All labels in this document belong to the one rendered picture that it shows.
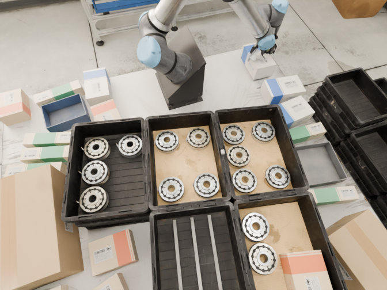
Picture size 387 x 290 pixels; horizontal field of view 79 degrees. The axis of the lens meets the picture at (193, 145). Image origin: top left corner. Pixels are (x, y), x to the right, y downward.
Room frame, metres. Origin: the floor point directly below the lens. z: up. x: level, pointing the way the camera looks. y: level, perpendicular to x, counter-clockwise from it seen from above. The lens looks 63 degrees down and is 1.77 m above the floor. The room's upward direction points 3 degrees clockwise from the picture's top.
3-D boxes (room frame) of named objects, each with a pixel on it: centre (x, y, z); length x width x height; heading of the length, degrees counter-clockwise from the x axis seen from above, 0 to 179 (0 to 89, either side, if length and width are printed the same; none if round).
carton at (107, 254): (0.03, 0.29, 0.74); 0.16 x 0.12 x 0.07; 113
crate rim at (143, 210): (0.33, 0.33, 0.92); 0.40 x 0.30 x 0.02; 11
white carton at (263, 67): (1.11, -0.35, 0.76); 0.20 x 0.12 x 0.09; 21
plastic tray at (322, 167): (0.46, -0.57, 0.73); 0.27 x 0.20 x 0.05; 103
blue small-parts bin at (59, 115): (0.67, 0.67, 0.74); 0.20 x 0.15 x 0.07; 119
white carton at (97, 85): (0.85, 0.54, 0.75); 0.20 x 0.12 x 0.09; 19
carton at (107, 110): (0.66, 0.45, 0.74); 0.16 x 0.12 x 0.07; 30
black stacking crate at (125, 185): (0.33, 0.33, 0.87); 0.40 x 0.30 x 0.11; 11
